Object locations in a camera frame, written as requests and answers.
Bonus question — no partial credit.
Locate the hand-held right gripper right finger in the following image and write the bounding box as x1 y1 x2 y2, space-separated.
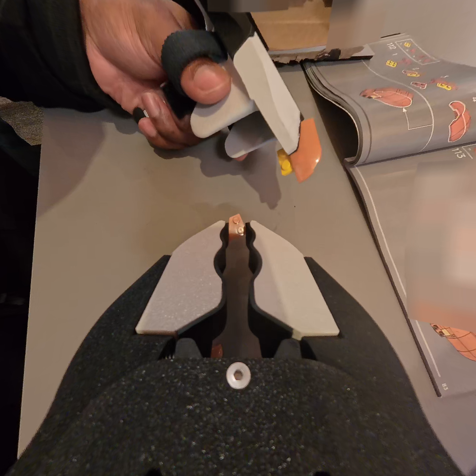
249 220 341 341

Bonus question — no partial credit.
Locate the person's left hand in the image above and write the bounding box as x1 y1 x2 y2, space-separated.
78 0 235 150

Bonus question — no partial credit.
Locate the grey instruction booklet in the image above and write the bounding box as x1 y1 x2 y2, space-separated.
301 33 476 398

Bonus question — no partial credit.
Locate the cardboard box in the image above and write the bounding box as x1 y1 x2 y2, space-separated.
249 0 372 64

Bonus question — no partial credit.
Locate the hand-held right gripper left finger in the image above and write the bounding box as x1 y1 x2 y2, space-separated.
136 221 226 336

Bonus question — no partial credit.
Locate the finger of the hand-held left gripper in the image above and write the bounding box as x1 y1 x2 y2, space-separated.
234 33 303 154
225 123 273 159

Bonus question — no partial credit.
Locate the grey desk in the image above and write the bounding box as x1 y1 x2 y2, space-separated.
19 63 476 476

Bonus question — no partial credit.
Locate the brown curved brick piece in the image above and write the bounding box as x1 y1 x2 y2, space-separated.
277 118 323 183

